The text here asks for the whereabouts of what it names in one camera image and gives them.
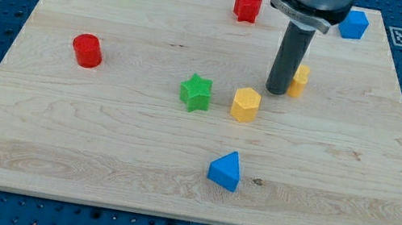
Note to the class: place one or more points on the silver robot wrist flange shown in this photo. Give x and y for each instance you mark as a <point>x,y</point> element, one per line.
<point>319,15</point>

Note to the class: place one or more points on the red star block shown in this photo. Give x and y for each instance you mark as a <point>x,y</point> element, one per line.
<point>247,10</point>

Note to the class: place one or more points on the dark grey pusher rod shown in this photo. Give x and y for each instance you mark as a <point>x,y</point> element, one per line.
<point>294,45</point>

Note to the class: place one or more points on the blue triangle block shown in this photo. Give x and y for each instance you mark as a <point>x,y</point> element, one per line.
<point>225,171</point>

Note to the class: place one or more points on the yellow block behind pusher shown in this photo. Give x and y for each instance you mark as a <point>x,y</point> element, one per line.
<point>299,81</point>

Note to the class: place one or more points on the wooden board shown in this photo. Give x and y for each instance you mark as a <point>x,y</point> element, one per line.
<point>118,135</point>

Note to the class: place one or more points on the blue pentagon block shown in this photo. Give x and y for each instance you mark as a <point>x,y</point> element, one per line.
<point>354,25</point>

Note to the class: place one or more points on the green star block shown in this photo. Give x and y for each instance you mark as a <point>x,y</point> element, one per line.
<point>196,93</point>

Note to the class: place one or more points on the red cylinder block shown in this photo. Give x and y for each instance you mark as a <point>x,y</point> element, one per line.
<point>87,50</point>

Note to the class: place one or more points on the yellow hexagon block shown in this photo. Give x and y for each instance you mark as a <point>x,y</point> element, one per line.
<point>245,104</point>

